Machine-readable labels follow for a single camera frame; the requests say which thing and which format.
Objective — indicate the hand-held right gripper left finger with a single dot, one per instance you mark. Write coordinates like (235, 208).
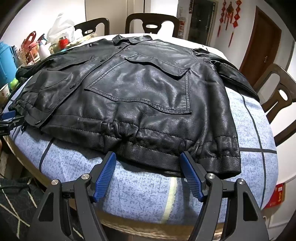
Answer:
(105, 176)

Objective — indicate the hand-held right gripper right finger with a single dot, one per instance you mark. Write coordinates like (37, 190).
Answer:
(190, 177)

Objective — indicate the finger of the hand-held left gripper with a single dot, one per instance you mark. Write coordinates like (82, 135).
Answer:
(7, 116)
(11, 124)

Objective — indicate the black leather jacket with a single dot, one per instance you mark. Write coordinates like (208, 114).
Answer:
(138, 92)

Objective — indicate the paper cup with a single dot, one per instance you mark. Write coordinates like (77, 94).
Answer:
(4, 93)

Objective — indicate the small green object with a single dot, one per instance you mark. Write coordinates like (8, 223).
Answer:
(14, 83)

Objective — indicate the blue checked tablecloth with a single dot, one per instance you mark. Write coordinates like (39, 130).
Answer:
(138, 192)

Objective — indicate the blue plastic container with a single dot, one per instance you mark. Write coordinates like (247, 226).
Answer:
(7, 62)

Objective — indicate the woven basket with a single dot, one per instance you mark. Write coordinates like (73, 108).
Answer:
(22, 58)

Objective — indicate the red gift bag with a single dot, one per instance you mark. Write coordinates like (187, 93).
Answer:
(31, 49)

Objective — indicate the white spray bottle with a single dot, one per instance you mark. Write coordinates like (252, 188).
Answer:
(44, 49)

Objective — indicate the clear glass jar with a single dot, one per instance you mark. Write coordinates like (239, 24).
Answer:
(54, 47)

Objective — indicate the dark patterned cloth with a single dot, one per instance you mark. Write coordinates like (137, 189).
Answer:
(13, 208)

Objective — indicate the red cardboard box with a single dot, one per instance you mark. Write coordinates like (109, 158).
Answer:
(276, 194)

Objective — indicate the red jar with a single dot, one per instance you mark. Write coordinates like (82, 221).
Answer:
(63, 43)

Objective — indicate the white plastic bag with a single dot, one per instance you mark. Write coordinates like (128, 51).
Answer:
(61, 25)

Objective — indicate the clear bag of snacks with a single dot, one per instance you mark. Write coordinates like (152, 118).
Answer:
(83, 39)

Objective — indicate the dark wooden chair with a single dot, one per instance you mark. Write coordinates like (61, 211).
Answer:
(152, 17)
(284, 71)
(92, 22)

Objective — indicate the brown wooden door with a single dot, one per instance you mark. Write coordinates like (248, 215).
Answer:
(261, 46)

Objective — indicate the white shelf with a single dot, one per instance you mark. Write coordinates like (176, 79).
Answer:
(181, 26)

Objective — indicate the dark glass door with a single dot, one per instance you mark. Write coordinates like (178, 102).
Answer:
(201, 20)

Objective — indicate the long red knot wall ornament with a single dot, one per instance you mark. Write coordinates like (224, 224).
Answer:
(237, 16)

